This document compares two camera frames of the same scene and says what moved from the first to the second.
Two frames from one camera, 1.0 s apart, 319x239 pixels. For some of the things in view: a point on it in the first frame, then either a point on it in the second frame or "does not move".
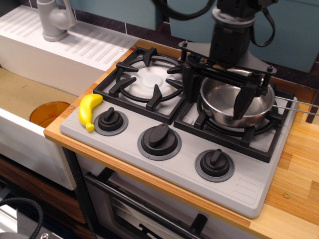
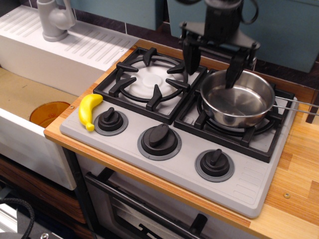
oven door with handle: (119, 206) does not move
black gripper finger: (256, 85) → (241, 58)
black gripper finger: (191, 80) → (192, 49)
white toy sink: (33, 71) does not move
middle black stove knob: (159, 143) does not move
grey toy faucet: (56, 21) does not move
